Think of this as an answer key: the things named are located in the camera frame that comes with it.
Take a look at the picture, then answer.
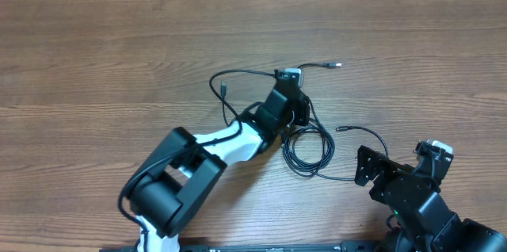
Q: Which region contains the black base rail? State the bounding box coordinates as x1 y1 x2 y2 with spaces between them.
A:
98 239 397 252

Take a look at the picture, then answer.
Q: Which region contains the thin black USB cable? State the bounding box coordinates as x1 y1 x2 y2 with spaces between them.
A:
314 125 390 182

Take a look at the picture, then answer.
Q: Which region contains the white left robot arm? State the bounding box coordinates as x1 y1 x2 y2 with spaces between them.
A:
119 82 310 251

